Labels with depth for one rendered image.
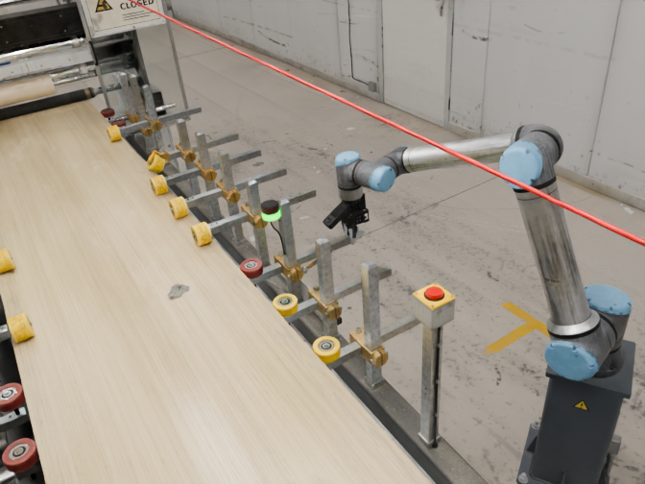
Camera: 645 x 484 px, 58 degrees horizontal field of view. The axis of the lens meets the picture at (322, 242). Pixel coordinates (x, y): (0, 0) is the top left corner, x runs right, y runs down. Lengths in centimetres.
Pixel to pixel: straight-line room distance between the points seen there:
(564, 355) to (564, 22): 284
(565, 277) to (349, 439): 76
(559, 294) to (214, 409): 101
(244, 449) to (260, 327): 44
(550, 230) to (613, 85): 255
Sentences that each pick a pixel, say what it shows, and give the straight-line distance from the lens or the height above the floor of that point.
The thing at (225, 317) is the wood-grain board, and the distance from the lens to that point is 187.
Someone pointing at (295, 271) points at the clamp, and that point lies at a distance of 206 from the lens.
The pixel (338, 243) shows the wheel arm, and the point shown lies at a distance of 220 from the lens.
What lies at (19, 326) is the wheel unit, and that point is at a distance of 201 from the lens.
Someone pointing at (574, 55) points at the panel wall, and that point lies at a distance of 431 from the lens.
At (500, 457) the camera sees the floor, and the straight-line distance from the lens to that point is 261.
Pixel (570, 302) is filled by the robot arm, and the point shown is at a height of 97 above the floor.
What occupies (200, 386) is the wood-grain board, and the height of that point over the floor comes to 90.
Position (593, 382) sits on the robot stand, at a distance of 212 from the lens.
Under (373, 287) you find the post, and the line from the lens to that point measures 160.
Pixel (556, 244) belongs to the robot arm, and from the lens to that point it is 173.
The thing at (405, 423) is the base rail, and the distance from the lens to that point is 178.
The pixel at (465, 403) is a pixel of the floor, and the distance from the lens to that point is 277.
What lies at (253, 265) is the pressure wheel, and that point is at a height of 90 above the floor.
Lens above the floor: 208
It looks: 34 degrees down
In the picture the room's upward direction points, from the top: 5 degrees counter-clockwise
